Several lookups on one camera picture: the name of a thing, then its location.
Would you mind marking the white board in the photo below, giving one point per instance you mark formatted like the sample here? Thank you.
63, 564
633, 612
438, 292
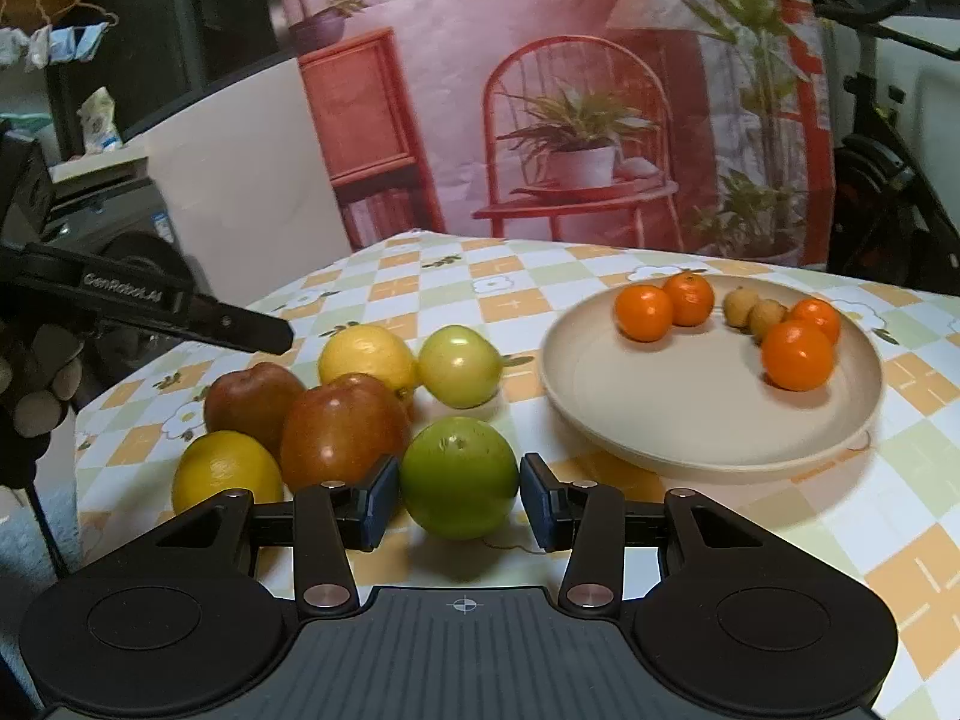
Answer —
247, 165

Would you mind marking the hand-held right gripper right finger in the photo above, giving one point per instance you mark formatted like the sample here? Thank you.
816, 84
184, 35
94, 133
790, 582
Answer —
536, 495

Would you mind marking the grey washing machine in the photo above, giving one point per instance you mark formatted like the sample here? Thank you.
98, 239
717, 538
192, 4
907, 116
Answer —
112, 210

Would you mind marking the hanging laundry rack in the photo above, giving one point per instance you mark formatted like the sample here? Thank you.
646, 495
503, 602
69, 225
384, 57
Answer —
45, 37

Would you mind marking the orange tangerine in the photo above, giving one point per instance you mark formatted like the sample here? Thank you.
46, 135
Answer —
688, 298
817, 317
643, 313
797, 355

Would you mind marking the green jujube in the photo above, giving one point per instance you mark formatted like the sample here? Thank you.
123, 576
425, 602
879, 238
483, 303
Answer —
459, 476

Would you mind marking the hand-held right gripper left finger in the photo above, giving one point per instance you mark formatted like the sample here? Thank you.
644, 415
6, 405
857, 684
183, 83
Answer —
379, 499

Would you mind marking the black exercise bike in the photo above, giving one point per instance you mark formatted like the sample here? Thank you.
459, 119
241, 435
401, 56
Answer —
885, 187

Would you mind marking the brown longan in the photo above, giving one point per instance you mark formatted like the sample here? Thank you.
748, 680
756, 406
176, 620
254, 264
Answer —
739, 307
769, 319

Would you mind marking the white plastic bag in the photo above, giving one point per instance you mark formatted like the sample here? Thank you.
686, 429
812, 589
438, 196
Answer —
97, 120

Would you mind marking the checked flower tablecloth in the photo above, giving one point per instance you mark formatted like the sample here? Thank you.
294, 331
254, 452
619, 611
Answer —
487, 315

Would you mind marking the yellow-green jujube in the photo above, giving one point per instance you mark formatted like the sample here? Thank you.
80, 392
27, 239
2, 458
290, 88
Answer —
459, 367

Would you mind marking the yellow lemon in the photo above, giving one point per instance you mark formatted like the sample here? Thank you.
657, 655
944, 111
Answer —
367, 360
221, 469

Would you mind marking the dark red apple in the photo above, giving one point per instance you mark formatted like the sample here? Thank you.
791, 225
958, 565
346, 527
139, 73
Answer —
251, 401

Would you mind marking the pink printed backdrop cloth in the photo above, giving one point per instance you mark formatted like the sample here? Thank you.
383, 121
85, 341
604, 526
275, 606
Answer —
525, 52

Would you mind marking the beige round plate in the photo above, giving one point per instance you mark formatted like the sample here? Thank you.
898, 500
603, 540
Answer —
675, 405

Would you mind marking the person's left hand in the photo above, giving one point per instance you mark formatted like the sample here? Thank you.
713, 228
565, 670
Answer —
56, 382

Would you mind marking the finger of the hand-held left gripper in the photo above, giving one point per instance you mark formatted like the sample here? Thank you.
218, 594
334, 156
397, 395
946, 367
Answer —
247, 330

